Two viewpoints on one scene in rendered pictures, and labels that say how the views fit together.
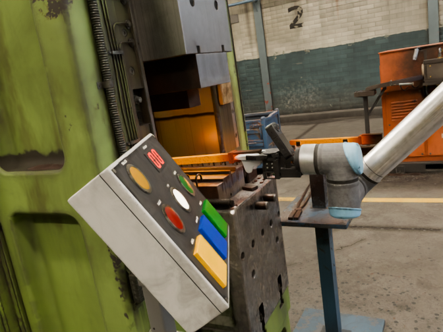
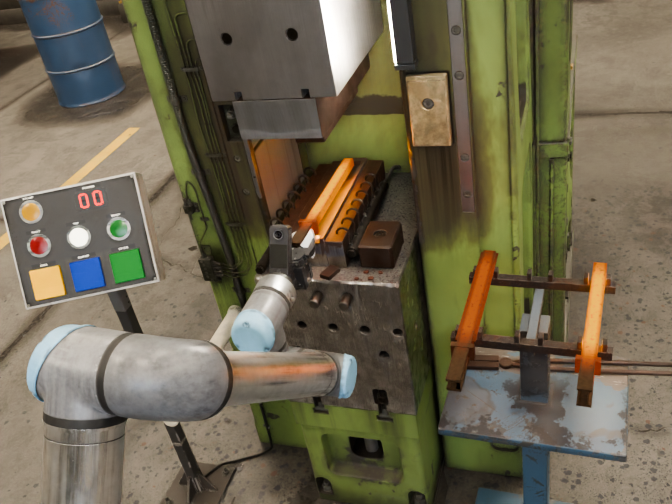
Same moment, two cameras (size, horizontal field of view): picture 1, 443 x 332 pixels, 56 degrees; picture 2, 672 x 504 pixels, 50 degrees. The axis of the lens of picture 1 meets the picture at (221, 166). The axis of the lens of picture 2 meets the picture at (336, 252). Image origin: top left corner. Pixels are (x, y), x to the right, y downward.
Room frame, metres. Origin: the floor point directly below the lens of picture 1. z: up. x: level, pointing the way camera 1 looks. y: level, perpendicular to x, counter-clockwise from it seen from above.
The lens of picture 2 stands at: (1.23, -1.52, 1.93)
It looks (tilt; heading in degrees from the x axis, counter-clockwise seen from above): 33 degrees down; 85
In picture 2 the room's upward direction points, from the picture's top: 11 degrees counter-clockwise
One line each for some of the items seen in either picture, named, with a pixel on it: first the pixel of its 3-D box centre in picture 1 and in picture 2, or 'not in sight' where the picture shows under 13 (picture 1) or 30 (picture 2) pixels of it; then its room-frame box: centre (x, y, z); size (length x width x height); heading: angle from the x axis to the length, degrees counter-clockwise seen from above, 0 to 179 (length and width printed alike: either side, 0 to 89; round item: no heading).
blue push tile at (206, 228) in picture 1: (211, 238); (88, 274); (0.74, 0.04, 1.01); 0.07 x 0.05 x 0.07; 177
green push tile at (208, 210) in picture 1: (213, 219); (127, 265); (0.84, 0.03, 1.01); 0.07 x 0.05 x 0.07; 177
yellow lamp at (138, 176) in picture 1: (139, 178); (31, 211); (0.64, 0.13, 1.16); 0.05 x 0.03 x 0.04; 152
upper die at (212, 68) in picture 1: (157, 78); (307, 82); (1.38, 0.16, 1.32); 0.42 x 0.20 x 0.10; 62
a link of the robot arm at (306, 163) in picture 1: (308, 159); (276, 295); (1.19, -0.26, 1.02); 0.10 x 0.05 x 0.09; 152
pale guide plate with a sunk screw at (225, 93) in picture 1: (223, 81); (429, 110); (1.62, -0.06, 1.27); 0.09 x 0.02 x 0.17; 152
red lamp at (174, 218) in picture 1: (173, 218); (39, 245); (0.64, 0.09, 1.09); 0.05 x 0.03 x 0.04; 152
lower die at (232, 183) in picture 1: (176, 184); (331, 208); (1.38, 0.16, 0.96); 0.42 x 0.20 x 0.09; 62
